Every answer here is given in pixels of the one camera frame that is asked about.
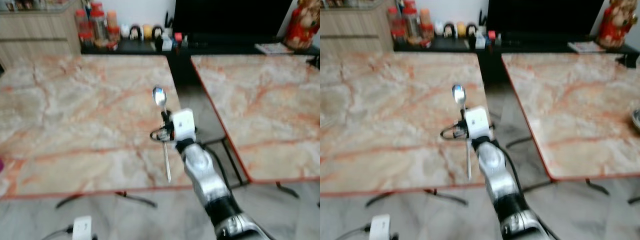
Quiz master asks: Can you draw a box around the silver metal spoon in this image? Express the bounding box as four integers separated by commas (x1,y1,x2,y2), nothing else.
152,86,173,183
452,84,473,181

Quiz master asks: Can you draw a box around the black television console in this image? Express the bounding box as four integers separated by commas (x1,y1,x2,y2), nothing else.
393,31,640,84
80,32,321,87

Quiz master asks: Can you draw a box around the large clear jar red lid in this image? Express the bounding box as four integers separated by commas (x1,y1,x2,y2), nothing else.
403,0,422,41
90,2,108,42

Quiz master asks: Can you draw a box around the slim clear jar red lid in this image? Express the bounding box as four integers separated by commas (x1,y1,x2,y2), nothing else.
388,6,402,32
75,9,89,33

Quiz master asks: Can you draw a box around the black television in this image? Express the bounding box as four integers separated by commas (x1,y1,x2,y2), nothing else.
487,0,606,34
172,0,294,37

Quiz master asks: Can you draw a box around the flat printed magazine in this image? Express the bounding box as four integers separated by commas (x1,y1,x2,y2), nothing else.
567,41,607,54
254,43,294,55

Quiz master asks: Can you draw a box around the light wooden cabinet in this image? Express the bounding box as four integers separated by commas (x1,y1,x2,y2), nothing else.
320,0,396,54
0,0,82,57

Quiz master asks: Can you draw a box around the red and gold statue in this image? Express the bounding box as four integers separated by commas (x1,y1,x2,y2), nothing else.
283,0,321,51
596,0,632,49

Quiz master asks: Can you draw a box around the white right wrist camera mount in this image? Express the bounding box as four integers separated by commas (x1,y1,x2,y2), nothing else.
170,108,197,143
465,106,493,141

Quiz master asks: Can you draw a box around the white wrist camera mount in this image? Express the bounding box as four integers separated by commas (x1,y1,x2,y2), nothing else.
72,216,94,240
465,106,493,141
370,214,392,240
170,108,197,143

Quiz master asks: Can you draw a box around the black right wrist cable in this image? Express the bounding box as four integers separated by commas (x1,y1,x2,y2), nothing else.
440,124,468,140
149,127,173,142

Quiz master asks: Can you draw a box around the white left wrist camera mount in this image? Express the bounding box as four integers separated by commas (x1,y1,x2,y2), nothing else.
72,216,94,240
370,214,392,240

